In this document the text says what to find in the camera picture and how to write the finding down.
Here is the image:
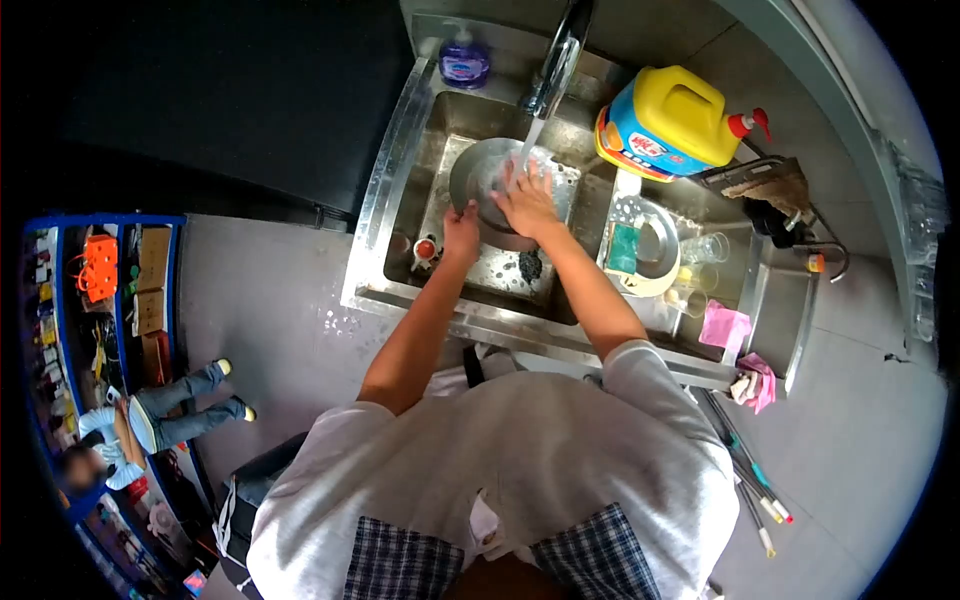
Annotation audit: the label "person's right hand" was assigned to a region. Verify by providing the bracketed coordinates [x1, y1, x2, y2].
[491, 159, 564, 242]

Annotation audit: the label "person's left hand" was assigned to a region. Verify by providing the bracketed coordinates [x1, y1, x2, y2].
[441, 200, 483, 264]

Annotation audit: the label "person's right fingers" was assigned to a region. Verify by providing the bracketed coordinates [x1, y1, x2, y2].
[505, 159, 556, 198]

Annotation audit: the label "round metal pan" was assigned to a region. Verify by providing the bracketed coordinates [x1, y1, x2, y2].
[448, 137, 583, 253]

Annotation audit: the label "small red and white cup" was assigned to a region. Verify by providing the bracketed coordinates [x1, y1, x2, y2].
[410, 235, 441, 273]

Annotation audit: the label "stainless steel sink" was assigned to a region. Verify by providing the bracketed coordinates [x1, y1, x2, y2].
[340, 13, 823, 400]

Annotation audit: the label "green sponge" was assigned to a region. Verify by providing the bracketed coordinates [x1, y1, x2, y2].
[605, 221, 644, 276]

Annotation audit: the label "chrome faucet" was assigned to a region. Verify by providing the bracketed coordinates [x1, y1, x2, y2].
[520, 0, 598, 122]

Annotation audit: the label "purple soap pump bottle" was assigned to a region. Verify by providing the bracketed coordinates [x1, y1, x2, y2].
[438, 21, 493, 91]

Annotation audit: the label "yellow detergent jug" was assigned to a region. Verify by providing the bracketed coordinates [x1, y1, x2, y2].
[593, 64, 774, 184]

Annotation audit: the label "clear glass cup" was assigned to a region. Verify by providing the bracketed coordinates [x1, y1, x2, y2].
[663, 283, 711, 318]
[678, 231, 732, 268]

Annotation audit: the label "brown rag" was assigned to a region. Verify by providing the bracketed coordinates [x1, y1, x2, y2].
[721, 160, 813, 219]

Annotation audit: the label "pink cloth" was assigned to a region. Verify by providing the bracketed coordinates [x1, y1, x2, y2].
[698, 299, 753, 351]

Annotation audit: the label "person's body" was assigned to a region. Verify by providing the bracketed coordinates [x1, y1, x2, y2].
[246, 339, 741, 600]

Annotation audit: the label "pink and white rag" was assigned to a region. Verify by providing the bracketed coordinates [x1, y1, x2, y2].
[729, 351, 780, 416]

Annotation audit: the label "black bag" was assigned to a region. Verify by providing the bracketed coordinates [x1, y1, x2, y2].
[213, 430, 313, 590]

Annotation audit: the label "blue full shelf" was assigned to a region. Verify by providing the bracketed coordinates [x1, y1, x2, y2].
[21, 213, 220, 600]

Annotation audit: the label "bundle of mop handles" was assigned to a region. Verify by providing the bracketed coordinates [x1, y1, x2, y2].
[688, 385, 795, 561]

